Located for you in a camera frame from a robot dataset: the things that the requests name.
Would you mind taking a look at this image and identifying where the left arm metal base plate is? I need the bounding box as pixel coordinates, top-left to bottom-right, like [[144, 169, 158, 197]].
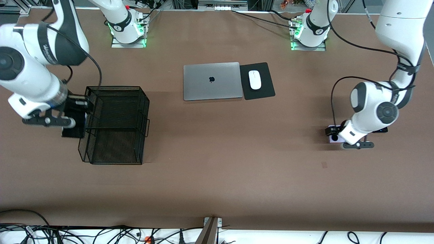
[[291, 37, 327, 51]]

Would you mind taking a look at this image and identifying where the white computer mouse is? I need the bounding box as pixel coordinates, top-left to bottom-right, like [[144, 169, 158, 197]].
[[248, 70, 262, 90]]

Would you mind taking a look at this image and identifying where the aluminium profile post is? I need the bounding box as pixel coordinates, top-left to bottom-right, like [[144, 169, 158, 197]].
[[195, 217, 222, 244]]

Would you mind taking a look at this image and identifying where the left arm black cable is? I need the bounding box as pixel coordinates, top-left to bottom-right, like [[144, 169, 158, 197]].
[[328, 0, 421, 127]]

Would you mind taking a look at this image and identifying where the thick black cable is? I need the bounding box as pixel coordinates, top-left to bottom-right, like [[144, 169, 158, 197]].
[[232, 10, 299, 28]]

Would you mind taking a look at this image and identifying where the aluminium frame rail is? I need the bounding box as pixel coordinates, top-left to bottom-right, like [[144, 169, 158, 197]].
[[0, 3, 32, 16]]

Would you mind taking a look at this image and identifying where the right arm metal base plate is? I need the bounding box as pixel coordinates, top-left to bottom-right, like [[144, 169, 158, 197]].
[[111, 34, 147, 48]]

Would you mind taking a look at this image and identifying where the silver closed laptop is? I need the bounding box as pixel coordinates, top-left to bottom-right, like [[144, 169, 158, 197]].
[[183, 62, 243, 101]]

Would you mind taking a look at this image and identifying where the black mouse pad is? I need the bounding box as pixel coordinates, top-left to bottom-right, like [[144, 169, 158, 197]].
[[239, 62, 276, 100]]

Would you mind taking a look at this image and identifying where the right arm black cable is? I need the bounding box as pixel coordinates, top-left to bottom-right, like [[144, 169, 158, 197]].
[[44, 23, 103, 89]]

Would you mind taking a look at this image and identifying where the long black slab phone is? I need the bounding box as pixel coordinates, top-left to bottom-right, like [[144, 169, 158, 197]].
[[62, 102, 87, 138]]

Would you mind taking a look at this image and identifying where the black wire mesh basket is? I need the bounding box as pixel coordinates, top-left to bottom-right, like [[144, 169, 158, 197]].
[[77, 86, 150, 165]]

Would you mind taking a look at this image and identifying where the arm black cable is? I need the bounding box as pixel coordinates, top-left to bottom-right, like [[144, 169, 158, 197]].
[[328, 0, 421, 127], [44, 23, 103, 89]]

